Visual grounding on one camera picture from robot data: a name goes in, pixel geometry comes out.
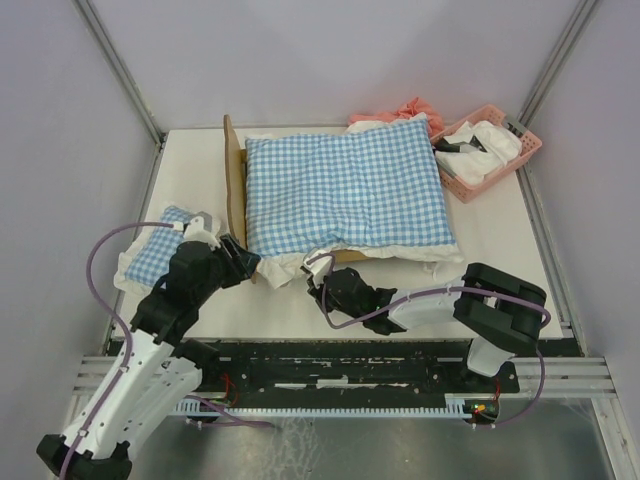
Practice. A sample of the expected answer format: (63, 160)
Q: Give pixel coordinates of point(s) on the blue checkered mattress cushion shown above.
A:
(376, 191)

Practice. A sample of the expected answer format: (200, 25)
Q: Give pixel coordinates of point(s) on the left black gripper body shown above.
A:
(225, 271)

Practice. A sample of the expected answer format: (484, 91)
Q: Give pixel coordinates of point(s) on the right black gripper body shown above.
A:
(316, 291)

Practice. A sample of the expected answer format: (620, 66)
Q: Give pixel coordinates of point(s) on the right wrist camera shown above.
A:
(317, 265)

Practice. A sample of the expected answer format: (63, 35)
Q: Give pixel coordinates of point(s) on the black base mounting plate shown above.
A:
(347, 374)

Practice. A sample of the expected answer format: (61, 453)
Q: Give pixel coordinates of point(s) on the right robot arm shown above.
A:
(506, 313)

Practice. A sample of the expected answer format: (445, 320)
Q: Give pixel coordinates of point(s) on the aluminium corner post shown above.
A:
(576, 26)
(90, 16)

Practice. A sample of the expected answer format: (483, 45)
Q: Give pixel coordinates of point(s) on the black white object in basket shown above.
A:
(473, 145)

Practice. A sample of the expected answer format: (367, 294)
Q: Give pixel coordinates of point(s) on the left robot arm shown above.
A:
(155, 369)

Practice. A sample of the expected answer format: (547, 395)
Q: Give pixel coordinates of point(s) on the white slotted cable duct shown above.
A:
(453, 408)

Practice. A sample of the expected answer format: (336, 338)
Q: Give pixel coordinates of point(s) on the small blue checkered pillow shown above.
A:
(146, 260)

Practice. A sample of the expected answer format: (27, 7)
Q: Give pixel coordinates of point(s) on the white cloth in basket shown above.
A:
(502, 148)

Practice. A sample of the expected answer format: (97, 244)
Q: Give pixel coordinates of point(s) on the left aluminium corner post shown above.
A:
(90, 16)

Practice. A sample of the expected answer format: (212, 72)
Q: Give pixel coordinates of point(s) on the wooden pet bed frame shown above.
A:
(235, 158)

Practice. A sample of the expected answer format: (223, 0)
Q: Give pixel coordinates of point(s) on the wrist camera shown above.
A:
(317, 265)
(203, 228)

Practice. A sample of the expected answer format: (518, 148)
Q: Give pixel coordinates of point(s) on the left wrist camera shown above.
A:
(203, 228)

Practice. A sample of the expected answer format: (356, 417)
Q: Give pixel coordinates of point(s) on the pink crumpled cloth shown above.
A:
(406, 111)

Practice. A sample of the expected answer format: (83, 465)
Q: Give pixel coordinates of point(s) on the right aluminium corner post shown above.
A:
(576, 26)

